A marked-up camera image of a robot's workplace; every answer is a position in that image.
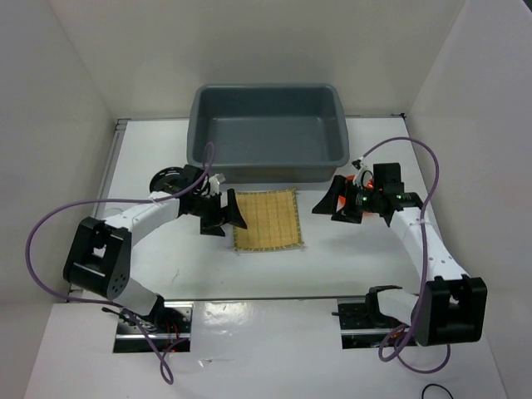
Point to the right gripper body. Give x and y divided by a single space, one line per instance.
361 199

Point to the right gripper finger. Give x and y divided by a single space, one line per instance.
329 203
349 213

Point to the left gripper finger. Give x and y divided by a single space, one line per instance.
206 228
232 213

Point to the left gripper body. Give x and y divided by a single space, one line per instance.
208 208

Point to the bamboo mat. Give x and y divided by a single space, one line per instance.
272 221

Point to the orange plastic plate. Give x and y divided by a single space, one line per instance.
358 195

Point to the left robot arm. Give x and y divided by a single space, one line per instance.
99 259

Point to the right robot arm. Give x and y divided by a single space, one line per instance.
450 307

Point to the grey plastic bin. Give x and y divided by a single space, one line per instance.
269 133

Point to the clear plastic cup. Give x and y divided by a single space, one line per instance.
110 211

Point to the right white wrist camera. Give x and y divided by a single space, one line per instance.
363 175

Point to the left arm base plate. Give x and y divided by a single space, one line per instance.
173 336

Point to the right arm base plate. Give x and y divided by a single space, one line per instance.
358 327

